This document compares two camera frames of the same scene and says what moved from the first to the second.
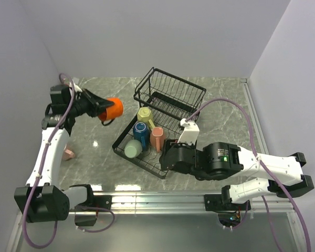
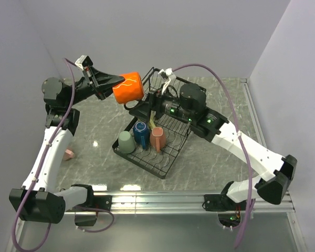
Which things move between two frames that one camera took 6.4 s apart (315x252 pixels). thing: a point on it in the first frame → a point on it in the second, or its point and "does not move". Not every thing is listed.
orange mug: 113,112 → 131,90
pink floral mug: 156,138 does not move
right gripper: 169,142 → 143,111
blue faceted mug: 141,132 does not move
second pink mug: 67,153 does not move
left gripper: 96,104 → 113,81
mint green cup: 133,148 → 126,144
